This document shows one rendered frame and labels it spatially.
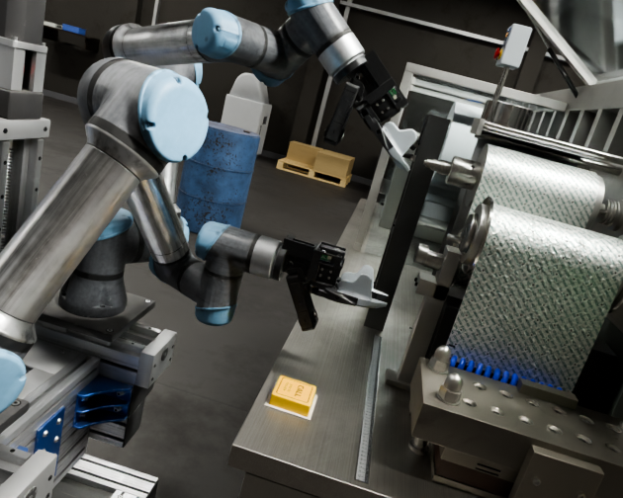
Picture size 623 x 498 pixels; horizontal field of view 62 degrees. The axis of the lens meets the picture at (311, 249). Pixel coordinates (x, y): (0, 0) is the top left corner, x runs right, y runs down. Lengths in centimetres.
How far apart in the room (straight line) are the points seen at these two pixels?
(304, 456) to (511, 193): 69
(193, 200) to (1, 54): 379
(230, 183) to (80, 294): 346
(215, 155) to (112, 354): 343
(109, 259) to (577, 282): 95
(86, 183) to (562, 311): 79
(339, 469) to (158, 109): 58
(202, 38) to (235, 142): 367
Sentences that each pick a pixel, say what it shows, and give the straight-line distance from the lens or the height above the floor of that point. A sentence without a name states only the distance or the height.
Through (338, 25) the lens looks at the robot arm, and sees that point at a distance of 98.
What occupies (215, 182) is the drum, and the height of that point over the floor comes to 50.
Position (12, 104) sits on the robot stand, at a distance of 102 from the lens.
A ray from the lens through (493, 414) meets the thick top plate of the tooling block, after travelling 88.
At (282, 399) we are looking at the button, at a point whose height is 92.
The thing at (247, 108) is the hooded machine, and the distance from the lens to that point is 991.
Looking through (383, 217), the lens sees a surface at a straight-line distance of 199.
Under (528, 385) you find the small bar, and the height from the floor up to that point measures 105.
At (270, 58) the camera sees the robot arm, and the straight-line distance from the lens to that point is 99.
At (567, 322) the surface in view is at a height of 116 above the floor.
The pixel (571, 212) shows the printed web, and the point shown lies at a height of 132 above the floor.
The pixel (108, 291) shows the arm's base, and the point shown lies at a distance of 129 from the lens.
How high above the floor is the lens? 142
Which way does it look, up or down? 16 degrees down
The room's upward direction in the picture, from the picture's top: 15 degrees clockwise
